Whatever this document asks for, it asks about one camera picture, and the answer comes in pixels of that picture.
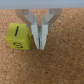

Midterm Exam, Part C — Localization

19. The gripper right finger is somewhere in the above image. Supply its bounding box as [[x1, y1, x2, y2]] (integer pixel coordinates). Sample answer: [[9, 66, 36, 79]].
[[40, 8, 63, 50]]

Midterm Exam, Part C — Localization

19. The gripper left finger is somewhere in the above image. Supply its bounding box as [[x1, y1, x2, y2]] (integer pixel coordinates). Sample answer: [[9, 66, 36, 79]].
[[15, 8, 42, 50]]

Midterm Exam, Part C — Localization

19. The yellow block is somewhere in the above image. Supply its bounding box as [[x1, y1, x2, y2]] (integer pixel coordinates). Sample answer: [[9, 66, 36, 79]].
[[4, 22, 34, 51]]

